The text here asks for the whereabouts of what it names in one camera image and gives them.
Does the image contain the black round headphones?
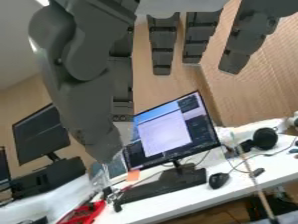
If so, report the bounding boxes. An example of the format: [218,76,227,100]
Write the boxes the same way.
[238,127,280,154]

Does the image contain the lit computer screen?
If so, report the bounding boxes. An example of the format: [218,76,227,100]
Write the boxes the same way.
[122,90,222,172]

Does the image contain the black mouse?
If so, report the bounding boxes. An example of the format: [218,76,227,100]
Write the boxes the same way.
[207,171,231,190]

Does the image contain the dark computer screen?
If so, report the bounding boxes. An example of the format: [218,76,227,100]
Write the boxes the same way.
[10,102,71,167]

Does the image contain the black keyboard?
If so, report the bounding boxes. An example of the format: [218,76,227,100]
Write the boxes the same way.
[114,166,208,205]

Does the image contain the thin stick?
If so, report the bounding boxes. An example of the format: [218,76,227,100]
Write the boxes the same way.
[230,133,281,224]

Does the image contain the orange sticky note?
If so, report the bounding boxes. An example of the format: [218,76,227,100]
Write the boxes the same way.
[125,169,140,183]

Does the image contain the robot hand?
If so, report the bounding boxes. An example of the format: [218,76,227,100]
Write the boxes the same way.
[27,0,298,164]

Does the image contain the white desk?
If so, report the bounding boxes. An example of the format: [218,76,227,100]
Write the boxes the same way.
[0,117,298,224]

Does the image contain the black case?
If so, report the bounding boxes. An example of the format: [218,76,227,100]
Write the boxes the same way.
[9,155,87,202]

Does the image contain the red tray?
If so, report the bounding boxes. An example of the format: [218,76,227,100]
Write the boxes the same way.
[55,199,107,224]

